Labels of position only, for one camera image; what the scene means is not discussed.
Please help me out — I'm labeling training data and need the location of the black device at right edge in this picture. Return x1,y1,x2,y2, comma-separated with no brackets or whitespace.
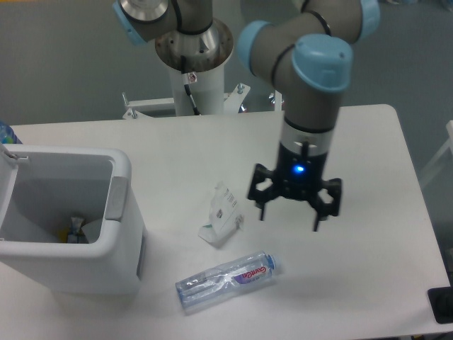
428,286,452,324

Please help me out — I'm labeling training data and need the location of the white frame at right edge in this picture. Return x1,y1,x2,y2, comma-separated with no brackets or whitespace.
419,120,452,188

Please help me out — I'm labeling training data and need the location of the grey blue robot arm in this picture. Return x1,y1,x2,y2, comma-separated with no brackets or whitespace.
113,1,380,222

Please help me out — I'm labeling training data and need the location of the blue bottle at left edge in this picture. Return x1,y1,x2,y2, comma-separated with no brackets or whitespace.
0,120,22,144

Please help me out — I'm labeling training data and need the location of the white crumpled plastic pouch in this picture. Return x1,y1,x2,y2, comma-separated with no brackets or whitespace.
197,181,245,248

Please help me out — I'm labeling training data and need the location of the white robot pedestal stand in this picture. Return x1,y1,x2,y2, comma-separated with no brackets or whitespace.
121,21,287,120

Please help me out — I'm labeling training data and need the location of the clear plastic water bottle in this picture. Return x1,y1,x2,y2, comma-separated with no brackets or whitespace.
175,251,282,313

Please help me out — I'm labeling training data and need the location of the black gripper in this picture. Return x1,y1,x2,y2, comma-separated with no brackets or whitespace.
247,143,343,232

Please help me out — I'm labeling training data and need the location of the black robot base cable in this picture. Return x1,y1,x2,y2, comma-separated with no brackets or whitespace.
180,55,202,116

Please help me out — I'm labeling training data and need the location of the trash inside the can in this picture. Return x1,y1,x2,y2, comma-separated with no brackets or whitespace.
57,217,88,244

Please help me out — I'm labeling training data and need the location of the white plastic trash can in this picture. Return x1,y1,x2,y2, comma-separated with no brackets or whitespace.
1,144,146,294

